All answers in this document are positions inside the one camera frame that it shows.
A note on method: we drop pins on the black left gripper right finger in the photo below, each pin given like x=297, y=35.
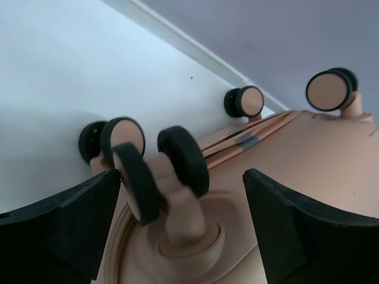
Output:
x=302, y=240

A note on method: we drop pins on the pink hard-shell suitcase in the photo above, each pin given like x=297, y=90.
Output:
x=182, y=216

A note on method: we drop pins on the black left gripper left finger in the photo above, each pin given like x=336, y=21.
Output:
x=60, y=239

